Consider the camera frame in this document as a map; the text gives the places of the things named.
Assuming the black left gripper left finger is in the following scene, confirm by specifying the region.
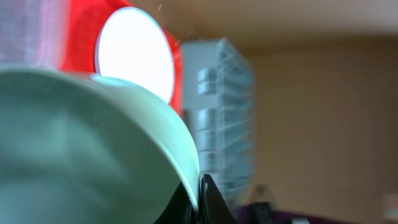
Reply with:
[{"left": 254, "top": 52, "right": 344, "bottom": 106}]
[{"left": 154, "top": 183, "right": 196, "bottom": 224}]

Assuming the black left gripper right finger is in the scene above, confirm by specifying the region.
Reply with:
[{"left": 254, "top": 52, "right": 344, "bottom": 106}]
[{"left": 199, "top": 174, "right": 238, "bottom": 224}]

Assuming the green bowl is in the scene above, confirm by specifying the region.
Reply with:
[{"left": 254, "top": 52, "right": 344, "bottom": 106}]
[{"left": 1, "top": 68, "right": 199, "bottom": 224}]

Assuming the light blue plate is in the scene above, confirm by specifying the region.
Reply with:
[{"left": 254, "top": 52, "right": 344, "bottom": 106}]
[{"left": 95, "top": 7, "right": 175, "bottom": 103}]

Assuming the grey dishwasher rack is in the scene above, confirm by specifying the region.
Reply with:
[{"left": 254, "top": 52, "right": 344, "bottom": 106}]
[{"left": 182, "top": 38, "right": 255, "bottom": 207}]

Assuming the red serving tray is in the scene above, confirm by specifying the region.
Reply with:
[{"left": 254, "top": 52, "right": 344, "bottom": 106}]
[{"left": 62, "top": 0, "right": 183, "bottom": 113}]

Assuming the clear plastic bin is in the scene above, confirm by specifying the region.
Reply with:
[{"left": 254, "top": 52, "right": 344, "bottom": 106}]
[{"left": 1, "top": 0, "right": 70, "bottom": 69}]

